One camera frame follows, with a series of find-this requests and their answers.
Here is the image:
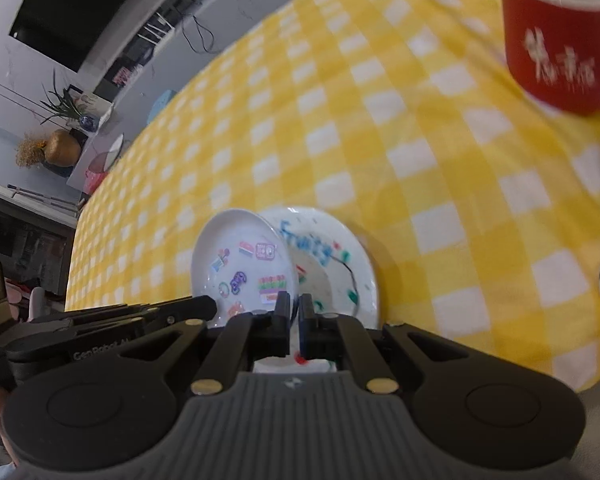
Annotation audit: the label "long-handled broom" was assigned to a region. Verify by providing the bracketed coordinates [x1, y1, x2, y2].
[7, 184, 83, 212]

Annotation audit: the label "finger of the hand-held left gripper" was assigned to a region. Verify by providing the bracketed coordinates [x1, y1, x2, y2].
[62, 301, 153, 313]
[62, 295, 219, 331]

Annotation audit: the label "yellow checked tablecloth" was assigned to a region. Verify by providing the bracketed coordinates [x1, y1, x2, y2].
[65, 0, 600, 393]

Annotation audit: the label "sliding glass door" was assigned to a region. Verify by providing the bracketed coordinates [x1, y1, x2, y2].
[0, 187, 78, 306]

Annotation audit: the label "brown round vase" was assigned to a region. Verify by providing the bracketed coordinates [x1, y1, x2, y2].
[44, 129, 82, 167]

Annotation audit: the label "black wall television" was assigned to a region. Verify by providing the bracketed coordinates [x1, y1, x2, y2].
[8, 0, 216, 73]

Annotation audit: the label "white router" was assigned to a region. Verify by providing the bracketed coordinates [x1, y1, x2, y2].
[137, 10, 173, 47]

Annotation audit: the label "white fruit-painted plate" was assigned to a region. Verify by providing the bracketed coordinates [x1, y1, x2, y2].
[252, 205, 381, 375]

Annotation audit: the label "round glass wheeled stool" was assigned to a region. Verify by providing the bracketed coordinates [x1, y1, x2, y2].
[87, 134, 126, 172]

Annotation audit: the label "pink basket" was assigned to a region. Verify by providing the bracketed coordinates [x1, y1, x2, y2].
[83, 170, 108, 194]

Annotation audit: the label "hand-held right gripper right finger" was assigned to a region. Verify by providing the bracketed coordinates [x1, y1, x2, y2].
[298, 294, 481, 396]

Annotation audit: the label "red mug with wooden handle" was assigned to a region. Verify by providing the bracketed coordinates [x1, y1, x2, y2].
[496, 0, 600, 115]

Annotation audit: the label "green plant in blue vase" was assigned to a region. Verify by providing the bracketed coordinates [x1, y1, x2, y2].
[39, 69, 101, 133]

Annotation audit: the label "light blue plastic stool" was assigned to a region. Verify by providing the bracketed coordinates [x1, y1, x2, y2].
[146, 89, 178, 123]

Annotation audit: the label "grey chair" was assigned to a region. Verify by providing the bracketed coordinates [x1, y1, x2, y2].
[27, 287, 46, 321]

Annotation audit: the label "black cable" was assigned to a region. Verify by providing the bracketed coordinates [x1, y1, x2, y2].
[180, 12, 216, 55]

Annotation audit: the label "dried yellow flowers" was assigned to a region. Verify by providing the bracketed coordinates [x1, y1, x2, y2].
[15, 132, 48, 168]

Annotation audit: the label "white printed box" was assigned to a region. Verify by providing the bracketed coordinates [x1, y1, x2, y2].
[75, 91, 115, 112]

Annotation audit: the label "small white sticker-print plate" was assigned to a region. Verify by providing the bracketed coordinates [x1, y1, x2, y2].
[190, 208, 301, 333]

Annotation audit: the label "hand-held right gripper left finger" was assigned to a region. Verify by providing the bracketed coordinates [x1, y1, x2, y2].
[105, 291, 293, 396]

